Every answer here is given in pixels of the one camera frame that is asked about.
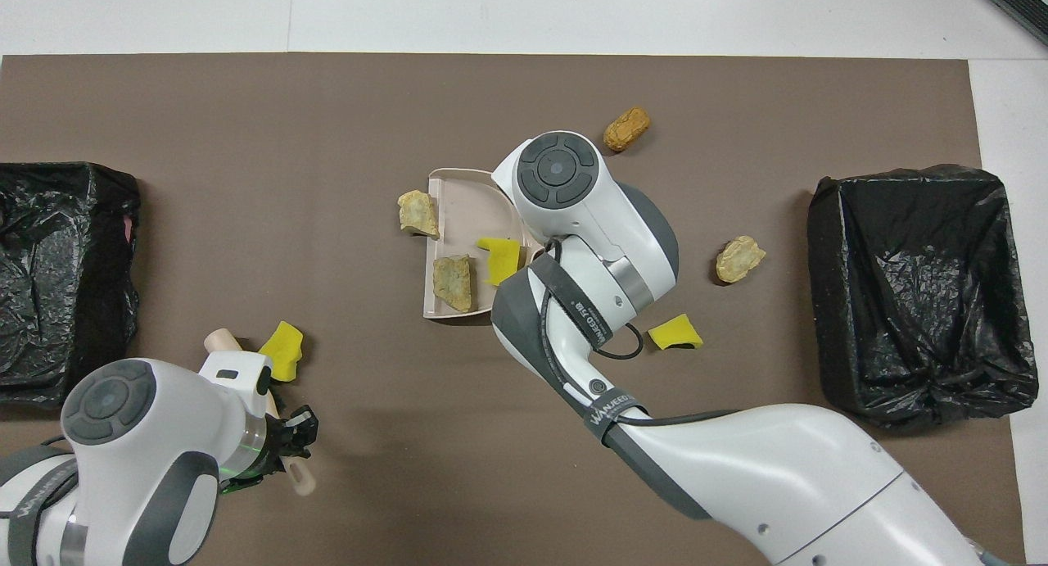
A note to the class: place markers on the brown paper table mat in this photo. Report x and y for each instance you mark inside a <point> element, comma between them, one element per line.
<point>327,140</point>

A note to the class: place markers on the beige plastic dustpan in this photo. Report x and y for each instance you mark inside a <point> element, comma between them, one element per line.
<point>463,214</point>

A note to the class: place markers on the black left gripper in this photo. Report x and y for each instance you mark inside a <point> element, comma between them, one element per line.
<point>277,447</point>

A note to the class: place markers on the yellow sponge scrap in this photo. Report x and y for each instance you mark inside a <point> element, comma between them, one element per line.
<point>501,263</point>
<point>285,349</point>
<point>673,331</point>

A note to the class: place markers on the black bag lined bin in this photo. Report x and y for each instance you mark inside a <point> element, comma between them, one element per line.
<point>65,263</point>
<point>925,304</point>

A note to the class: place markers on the beige sponge scrap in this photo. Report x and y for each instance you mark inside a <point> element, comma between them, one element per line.
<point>739,260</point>
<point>418,214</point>
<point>453,283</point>

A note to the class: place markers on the beige hand brush black bristles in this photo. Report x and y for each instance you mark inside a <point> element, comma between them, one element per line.
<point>219,341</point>

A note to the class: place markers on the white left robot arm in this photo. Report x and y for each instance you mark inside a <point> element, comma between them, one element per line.
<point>123,468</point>

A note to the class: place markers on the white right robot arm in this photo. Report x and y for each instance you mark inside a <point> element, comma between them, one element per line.
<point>737,468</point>

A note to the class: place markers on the orange brown sponge lump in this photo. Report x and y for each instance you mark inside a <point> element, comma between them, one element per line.
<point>627,129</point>

